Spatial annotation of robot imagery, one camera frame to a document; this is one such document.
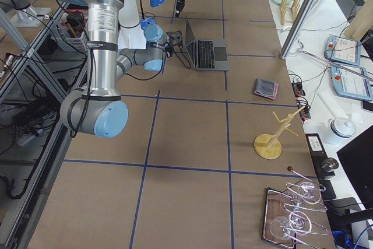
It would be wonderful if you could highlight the silver grey laptop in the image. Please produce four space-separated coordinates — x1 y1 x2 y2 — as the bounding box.
185 18 230 71

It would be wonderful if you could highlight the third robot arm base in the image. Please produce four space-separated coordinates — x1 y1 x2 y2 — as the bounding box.
1 0 51 28

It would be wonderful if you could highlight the blue desk lamp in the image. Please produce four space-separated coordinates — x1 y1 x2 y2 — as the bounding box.
140 0 166 30

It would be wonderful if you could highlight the grey folded cloth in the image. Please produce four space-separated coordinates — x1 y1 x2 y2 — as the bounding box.
254 79 279 100

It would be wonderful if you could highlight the wooden dish rack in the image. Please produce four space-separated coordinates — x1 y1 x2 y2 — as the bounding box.
279 0 300 26

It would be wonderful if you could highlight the grey plastic basket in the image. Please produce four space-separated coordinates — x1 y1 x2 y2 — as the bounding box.
53 23 87 52

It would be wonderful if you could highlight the black orange electronics board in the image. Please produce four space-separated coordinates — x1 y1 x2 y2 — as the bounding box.
291 82 311 122

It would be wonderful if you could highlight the wooden mug tree stand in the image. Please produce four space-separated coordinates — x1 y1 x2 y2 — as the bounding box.
254 106 305 160

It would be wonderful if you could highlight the upper blue teach pendant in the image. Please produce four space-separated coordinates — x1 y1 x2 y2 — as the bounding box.
324 35 361 66

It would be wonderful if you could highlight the blue teach pendant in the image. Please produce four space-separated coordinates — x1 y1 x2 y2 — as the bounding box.
324 35 361 66
331 66 372 101

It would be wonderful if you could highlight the lower blue teach pendant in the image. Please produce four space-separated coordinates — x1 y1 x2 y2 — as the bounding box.
331 66 372 101

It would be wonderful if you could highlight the white enamel pot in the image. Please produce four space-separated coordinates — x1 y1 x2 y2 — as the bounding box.
325 117 356 145

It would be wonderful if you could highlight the black box with knob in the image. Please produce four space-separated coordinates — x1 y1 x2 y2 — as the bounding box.
305 134 339 180

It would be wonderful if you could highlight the upper clear wine glass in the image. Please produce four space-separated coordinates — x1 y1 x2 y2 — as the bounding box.
293 182 321 205

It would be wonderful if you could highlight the clear wine glass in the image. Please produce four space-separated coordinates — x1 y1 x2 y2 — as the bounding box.
269 211 312 241
293 182 321 205

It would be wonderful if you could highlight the metal wine glass rack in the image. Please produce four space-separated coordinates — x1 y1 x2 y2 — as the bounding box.
261 166 329 248

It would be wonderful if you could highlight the black computer monitor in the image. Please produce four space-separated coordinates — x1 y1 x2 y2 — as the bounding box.
337 127 372 209

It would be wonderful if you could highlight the lower clear wine glass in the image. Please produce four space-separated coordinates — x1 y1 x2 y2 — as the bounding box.
269 211 312 241

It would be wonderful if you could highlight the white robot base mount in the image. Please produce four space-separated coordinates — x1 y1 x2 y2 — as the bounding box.
118 0 146 50

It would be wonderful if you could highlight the aluminium frame post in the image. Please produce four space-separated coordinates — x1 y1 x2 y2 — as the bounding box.
280 0 316 59

